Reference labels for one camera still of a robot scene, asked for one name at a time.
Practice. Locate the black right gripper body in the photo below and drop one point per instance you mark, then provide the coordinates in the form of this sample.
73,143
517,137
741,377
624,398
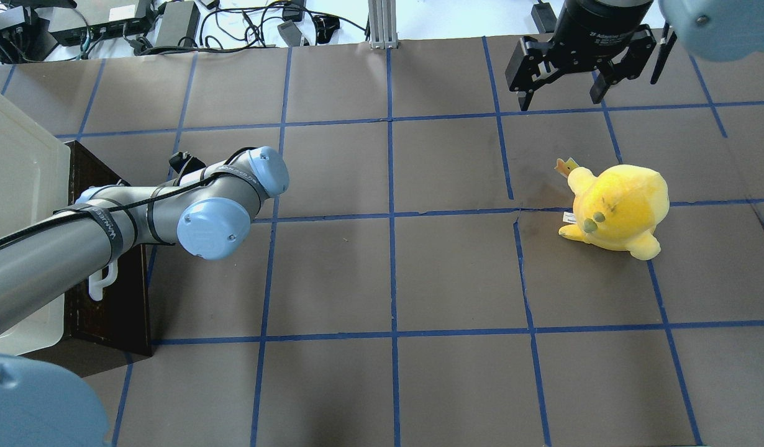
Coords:
596,28

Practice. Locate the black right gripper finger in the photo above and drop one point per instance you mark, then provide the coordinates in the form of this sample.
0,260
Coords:
604,79
525,97

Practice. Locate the white drawer handle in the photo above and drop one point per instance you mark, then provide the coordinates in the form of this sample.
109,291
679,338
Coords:
98,281

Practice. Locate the dark wooden drawer cabinet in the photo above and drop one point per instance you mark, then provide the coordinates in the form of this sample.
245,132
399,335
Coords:
100,336

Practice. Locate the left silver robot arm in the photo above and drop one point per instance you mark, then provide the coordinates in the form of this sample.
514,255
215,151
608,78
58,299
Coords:
209,212

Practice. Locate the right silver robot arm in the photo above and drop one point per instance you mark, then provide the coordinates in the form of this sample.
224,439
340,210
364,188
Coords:
713,30

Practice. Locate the yellow plush dinosaur toy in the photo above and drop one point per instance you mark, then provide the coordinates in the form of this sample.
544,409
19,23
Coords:
617,210

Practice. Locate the black power adapter brick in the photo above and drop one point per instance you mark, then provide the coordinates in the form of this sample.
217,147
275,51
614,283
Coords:
178,24

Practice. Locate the aluminium frame post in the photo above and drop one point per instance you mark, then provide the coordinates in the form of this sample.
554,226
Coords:
382,28

